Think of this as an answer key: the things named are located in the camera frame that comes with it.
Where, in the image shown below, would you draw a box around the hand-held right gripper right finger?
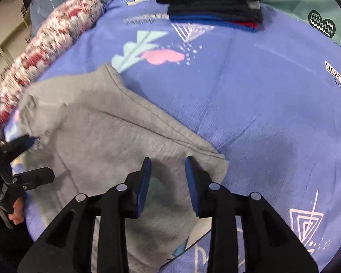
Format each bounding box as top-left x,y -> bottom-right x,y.
185,156 -> 320,273

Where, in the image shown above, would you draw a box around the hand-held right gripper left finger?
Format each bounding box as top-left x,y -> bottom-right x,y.
17,156 -> 152,273

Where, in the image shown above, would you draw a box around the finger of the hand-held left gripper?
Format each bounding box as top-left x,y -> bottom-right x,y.
0,134 -> 37,157
12,167 -> 56,192

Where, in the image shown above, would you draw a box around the grey sweatshirt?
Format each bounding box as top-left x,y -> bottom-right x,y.
18,64 -> 229,273

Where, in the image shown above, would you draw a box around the folded blue pants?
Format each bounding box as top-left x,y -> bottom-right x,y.
170,15 -> 258,32

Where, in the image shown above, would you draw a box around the folded red pants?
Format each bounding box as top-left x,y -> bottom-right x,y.
231,20 -> 258,30

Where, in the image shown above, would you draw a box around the folded dark navy pants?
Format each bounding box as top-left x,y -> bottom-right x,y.
167,1 -> 263,23

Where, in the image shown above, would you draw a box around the person's left hand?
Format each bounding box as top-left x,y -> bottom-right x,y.
0,197 -> 27,226

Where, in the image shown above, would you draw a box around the floral pillow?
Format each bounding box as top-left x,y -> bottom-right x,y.
0,0 -> 105,128

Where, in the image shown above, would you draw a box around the blue printed bedsheet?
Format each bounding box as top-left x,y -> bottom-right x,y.
3,0 -> 341,273

